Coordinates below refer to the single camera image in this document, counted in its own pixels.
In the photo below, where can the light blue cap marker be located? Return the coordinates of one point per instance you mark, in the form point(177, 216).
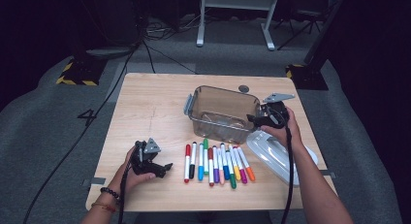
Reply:
point(200, 174)

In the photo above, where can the dark blue cap marker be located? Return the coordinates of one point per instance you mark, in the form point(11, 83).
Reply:
point(226, 174)

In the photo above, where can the orange cap marker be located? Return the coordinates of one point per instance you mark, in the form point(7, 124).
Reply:
point(250, 175)

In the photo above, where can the dark green cap marker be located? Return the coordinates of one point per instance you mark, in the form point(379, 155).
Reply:
point(232, 182)

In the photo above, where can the pink cap marker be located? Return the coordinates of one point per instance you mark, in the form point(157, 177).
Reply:
point(221, 178)

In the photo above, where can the black tripod stand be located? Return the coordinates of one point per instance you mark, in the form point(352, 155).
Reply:
point(303, 14)

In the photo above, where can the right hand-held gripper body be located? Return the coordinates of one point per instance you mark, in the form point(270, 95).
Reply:
point(276, 115)

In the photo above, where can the person's right hand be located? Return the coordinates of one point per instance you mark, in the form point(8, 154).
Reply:
point(289, 133)

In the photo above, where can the black cap marker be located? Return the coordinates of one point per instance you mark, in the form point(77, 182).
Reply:
point(192, 172)

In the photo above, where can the magenta cap marker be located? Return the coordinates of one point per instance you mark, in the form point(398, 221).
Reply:
point(243, 177)

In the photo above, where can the black stand with grey base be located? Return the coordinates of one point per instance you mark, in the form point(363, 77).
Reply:
point(108, 52)

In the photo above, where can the clear plastic storage box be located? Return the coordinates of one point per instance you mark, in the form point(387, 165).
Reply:
point(210, 102)

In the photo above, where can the grey round table grommet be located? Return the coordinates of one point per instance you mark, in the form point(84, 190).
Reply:
point(243, 88)

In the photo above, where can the person's lap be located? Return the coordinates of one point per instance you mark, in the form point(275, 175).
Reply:
point(203, 218)

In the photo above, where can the black slanted post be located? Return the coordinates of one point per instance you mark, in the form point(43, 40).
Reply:
point(323, 39)

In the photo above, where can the purple cap marker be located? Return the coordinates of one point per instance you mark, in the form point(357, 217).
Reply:
point(216, 175)

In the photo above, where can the black yellow striped base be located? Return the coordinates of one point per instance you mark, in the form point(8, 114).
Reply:
point(84, 72)
point(307, 78)

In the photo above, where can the white metal stand frame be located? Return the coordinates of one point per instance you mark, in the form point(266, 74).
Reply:
point(237, 1)

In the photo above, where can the grey tape strip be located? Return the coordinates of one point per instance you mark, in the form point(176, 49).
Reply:
point(328, 174)
point(97, 181)

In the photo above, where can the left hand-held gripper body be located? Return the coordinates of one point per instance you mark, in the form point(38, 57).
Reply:
point(145, 159)

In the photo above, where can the person's left hand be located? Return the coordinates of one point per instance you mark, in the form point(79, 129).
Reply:
point(129, 182)

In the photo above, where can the light green cap marker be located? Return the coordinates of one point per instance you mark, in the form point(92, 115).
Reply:
point(205, 144)

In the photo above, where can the yellow cap marker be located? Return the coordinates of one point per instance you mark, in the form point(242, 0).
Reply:
point(237, 175)

